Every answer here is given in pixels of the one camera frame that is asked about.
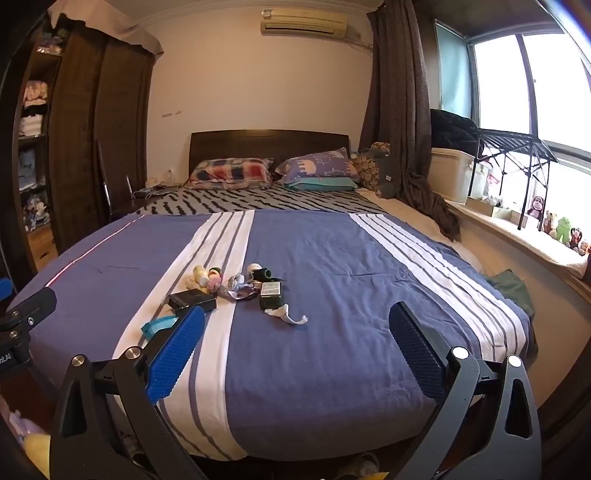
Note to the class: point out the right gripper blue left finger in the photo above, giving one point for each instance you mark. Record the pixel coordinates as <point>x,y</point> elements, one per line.
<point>169,350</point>

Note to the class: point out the blue white striped bedspread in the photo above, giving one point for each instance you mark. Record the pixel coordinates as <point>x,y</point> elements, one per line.
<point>328,382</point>

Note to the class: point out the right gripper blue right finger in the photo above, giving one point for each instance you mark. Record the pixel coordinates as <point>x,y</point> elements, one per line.
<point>427,365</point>

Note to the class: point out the dark wooden headboard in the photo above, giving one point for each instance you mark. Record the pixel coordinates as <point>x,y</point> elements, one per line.
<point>275,144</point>

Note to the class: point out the dark green bottle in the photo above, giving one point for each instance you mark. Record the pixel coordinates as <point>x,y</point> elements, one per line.
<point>271,295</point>

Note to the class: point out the white storage box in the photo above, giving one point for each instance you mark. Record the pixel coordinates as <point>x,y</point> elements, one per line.
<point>450,174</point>

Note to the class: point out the yellow lotion bottle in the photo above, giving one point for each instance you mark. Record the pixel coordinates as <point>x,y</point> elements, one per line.
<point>200,276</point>

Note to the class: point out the brown patterned cushion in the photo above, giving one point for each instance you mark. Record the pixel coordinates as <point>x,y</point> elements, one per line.
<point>374,166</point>

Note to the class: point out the black thread spool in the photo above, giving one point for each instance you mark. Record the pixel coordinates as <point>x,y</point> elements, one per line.
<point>262,275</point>

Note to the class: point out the wall air conditioner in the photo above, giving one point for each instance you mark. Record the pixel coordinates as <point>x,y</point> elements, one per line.
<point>300,21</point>

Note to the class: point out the black box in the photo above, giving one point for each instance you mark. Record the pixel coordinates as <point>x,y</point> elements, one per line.
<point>185,300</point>

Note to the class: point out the blue tissue pack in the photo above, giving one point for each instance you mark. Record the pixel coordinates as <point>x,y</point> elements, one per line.
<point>149,329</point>

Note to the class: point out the cream tube bottle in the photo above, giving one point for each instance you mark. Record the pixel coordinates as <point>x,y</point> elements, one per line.
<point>191,283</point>

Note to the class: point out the plaid red blue pillow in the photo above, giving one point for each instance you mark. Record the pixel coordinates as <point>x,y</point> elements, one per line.
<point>231,174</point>

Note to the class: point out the dark wooden wardrobe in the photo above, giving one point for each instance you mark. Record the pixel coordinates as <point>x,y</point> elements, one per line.
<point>74,104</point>

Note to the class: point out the brown curtain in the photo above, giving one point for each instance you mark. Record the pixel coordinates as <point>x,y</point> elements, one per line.
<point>399,113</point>

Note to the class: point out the white bandage roll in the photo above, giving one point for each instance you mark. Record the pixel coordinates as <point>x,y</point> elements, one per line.
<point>253,268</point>

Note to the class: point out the green frog toy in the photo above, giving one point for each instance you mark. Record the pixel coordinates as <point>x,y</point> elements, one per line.
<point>563,231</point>

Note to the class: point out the teal pillow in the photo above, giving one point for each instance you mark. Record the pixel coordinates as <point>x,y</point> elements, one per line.
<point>324,184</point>

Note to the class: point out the purple elephant pillow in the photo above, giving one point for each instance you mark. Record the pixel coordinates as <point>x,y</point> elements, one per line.
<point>328,164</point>

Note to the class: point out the plaid ribbon bow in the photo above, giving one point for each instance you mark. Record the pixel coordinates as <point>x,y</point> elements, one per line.
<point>239,291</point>

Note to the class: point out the monkey plush toy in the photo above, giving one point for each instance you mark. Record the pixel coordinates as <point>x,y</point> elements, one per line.
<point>536,208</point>

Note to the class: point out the black folding rack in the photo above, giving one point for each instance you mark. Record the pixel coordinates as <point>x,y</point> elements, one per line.
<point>519,167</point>

